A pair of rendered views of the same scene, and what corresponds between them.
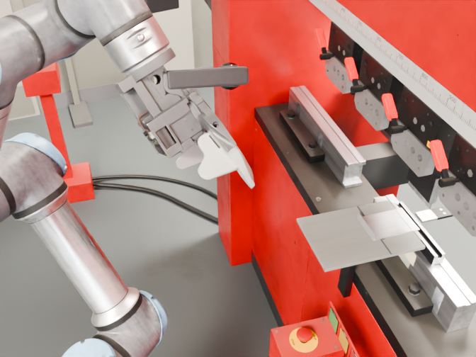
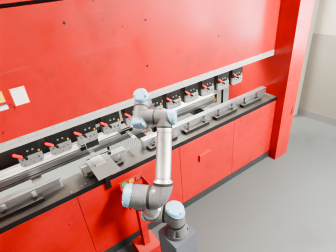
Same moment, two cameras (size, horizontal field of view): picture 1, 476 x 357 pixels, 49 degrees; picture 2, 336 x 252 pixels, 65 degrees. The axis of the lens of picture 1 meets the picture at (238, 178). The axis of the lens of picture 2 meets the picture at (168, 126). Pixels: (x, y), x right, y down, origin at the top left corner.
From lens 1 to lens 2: 1.67 m
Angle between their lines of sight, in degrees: 82
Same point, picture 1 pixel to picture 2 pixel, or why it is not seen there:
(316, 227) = (102, 174)
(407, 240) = (104, 156)
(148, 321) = not seen: hidden behind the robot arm
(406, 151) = (88, 138)
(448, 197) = (108, 131)
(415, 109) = (83, 127)
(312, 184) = (60, 196)
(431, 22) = (73, 104)
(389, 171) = not seen: hidden behind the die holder
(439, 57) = (82, 108)
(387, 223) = (98, 160)
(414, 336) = (130, 162)
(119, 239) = not seen: outside the picture
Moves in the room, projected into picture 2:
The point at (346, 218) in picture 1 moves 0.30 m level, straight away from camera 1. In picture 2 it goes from (96, 169) to (56, 172)
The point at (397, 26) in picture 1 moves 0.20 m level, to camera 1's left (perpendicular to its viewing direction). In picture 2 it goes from (59, 116) to (58, 130)
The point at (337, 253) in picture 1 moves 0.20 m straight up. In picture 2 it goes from (113, 168) to (108, 146)
